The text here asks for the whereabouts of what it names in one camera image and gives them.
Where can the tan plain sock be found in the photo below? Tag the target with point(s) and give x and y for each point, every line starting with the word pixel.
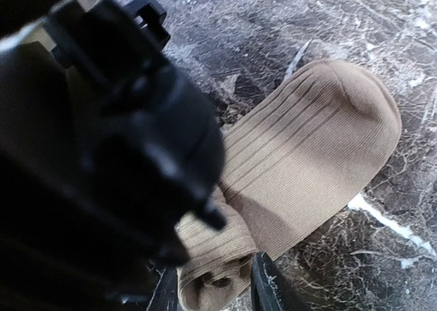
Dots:
pixel 292 163

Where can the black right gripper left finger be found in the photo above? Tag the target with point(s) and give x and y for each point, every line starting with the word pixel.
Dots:
pixel 165 293

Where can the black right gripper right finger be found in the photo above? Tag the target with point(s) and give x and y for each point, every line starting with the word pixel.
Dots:
pixel 270 289

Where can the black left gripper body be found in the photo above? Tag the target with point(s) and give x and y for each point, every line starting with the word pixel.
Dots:
pixel 105 146

